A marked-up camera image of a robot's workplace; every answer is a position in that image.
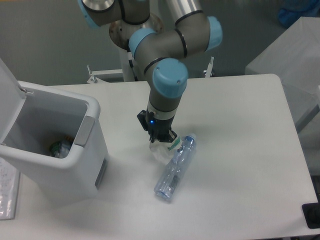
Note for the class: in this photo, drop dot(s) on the black device at table edge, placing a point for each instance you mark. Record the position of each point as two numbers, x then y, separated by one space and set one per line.
311 213

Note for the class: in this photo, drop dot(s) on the white trash can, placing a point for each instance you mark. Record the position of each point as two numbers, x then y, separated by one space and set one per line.
33 116

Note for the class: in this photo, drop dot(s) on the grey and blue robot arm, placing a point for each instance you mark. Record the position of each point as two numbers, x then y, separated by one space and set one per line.
158 54

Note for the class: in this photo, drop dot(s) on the white pedestal base frame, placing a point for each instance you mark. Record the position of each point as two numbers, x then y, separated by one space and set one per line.
111 76

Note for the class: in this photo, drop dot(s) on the clear plastic water bottle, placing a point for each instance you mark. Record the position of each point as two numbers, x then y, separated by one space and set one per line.
175 170

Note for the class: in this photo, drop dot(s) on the paper sheet in plastic sleeve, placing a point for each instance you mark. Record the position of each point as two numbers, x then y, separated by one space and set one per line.
9 188

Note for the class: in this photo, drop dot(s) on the trash inside the can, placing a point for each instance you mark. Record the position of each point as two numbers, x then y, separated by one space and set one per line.
60 149

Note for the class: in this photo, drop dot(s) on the blue plastic bag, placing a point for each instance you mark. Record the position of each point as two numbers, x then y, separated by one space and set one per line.
291 10

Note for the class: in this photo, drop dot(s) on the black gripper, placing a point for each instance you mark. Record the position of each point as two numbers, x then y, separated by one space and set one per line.
156 127

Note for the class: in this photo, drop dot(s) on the white covered cabinet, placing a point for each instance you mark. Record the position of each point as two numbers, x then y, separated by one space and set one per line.
295 58

